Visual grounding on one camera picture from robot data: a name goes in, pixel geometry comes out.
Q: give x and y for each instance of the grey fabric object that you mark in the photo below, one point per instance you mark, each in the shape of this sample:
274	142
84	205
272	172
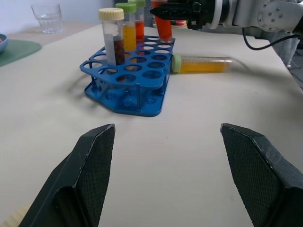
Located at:
285	47

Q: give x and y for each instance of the blue bowl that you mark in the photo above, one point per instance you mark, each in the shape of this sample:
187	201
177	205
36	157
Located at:
3	45

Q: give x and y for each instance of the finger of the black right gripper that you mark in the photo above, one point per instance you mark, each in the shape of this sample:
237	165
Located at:
172	12
182	1

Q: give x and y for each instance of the pink and red background item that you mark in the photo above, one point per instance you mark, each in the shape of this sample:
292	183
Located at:
180	23

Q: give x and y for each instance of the clear drinking glass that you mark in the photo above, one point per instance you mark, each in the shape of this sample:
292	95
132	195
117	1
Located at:
48	20

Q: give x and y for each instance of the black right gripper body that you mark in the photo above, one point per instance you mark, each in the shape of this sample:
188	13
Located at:
201	14

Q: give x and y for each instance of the cream ribbed tube cap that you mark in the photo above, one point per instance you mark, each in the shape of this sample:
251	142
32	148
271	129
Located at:
14	217

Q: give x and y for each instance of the green table mat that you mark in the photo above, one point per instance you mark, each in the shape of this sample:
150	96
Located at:
19	52

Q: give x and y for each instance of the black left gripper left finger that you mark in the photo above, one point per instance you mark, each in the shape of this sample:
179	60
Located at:
78	179

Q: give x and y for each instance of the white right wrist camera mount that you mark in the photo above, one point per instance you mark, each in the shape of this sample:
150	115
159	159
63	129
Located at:
216	13

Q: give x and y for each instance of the red liquid tube green cap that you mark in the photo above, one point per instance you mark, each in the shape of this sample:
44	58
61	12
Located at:
140	28

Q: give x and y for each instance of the brown liquid tube cream cap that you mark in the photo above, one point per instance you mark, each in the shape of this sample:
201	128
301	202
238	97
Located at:
113	35

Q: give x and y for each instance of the yellow liquid tube green cap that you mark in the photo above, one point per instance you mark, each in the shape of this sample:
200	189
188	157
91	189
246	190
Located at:
201	65
129	35

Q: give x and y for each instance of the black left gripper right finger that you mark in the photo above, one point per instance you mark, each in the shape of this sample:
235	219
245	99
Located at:
258	179

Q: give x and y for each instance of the blue test tube rack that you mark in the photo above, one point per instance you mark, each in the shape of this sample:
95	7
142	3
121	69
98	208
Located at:
146	63

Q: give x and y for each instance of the red liquid test tube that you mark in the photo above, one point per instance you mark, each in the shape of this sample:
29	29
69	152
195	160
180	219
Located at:
164	29

